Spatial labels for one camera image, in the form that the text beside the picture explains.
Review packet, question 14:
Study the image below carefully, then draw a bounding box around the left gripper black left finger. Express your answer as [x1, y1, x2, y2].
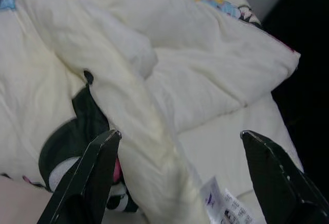
[36, 128, 122, 224]

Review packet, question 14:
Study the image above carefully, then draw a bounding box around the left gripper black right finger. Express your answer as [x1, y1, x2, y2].
[240, 129, 329, 224]

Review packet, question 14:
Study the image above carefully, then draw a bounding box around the white bed sheet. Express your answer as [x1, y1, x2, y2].
[0, 175, 52, 224]

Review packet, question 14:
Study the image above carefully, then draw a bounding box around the white quilt care label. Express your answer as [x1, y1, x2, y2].
[199, 174, 261, 224]

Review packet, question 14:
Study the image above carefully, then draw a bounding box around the cream cartoon print quilt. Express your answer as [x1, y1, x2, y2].
[0, 0, 305, 224]

